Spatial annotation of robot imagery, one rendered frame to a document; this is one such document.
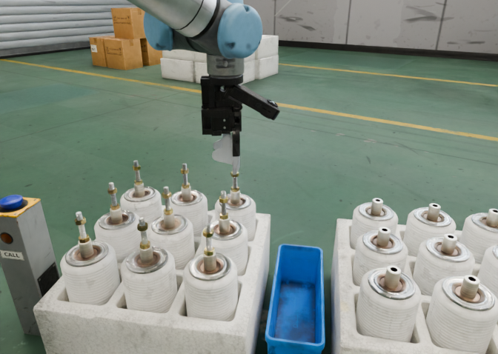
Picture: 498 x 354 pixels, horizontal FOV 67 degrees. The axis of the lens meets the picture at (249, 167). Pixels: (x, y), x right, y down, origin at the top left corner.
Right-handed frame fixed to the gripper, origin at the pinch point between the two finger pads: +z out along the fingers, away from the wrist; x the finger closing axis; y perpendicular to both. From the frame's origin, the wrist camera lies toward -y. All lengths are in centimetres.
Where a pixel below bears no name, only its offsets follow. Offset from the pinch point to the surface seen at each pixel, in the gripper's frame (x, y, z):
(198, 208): 1.2, 9.2, 10.1
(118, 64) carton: -337, 120, 29
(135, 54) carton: -344, 102, 20
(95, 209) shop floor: -42, 50, 34
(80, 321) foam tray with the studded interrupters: 26.1, 28.6, 18.0
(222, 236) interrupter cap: 14.3, 3.3, 9.1
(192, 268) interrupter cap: 23.7, 8.5, 9.2
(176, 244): 13.5, 12.8, 11.3
